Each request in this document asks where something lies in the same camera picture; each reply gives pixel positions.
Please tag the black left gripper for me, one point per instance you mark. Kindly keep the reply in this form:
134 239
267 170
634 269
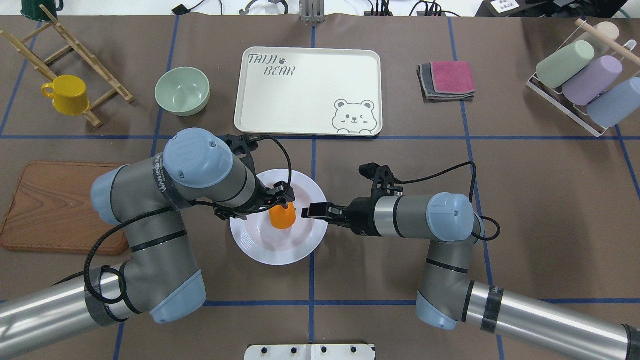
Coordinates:
258 199

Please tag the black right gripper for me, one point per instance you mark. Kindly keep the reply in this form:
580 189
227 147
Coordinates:
361 213

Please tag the orange fruit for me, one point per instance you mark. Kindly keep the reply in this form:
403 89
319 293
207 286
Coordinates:
283 217

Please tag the white round plate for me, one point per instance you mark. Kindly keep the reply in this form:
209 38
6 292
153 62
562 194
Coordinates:
257 237

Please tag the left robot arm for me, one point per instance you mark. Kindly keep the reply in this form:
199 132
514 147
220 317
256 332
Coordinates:
145 263

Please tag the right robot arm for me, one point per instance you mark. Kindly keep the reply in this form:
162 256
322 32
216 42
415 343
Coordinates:
575 250

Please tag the cream bear tray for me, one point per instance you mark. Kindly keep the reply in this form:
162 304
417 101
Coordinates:
310 91

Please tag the green bowl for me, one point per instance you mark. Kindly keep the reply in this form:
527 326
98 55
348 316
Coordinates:
183 91

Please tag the grey cloth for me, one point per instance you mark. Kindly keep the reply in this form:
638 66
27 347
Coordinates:
425 77

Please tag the pink cloth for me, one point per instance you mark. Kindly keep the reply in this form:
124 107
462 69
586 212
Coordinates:
452 77

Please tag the wooden cutting board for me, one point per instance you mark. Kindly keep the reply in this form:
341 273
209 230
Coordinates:
51 210

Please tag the yellow mug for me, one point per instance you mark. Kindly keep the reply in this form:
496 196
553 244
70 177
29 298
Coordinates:
68 94

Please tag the green cup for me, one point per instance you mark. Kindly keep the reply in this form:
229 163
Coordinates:
562 65

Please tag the purple cup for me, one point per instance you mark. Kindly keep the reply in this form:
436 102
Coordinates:
594 79

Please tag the blue cup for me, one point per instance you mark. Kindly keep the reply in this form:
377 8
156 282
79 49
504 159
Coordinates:
617 104

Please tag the dark green mug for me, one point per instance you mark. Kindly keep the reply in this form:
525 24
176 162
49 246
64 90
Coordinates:
41 10

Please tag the beige cup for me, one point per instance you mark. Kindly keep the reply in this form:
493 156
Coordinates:
608 29

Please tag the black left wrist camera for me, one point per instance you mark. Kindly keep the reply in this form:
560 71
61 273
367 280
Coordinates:
242 144

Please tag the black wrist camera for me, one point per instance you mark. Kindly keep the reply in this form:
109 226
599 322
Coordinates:
242 144
383 180

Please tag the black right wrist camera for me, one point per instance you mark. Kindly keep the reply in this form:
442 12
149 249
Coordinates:
383 180

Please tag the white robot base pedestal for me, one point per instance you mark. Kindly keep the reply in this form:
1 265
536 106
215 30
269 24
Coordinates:
340 351

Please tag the aluminium frame post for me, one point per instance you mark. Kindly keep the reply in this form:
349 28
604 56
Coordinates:
312 11

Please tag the white wire cup rack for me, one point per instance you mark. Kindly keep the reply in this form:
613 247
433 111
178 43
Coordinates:
603 46

